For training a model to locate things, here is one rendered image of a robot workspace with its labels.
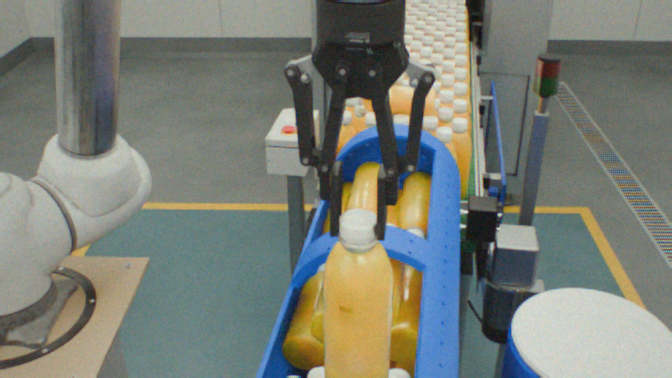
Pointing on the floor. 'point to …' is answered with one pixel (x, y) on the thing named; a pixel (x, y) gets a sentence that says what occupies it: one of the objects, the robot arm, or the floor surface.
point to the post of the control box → (295, 218)
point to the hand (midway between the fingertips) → (359, 202)
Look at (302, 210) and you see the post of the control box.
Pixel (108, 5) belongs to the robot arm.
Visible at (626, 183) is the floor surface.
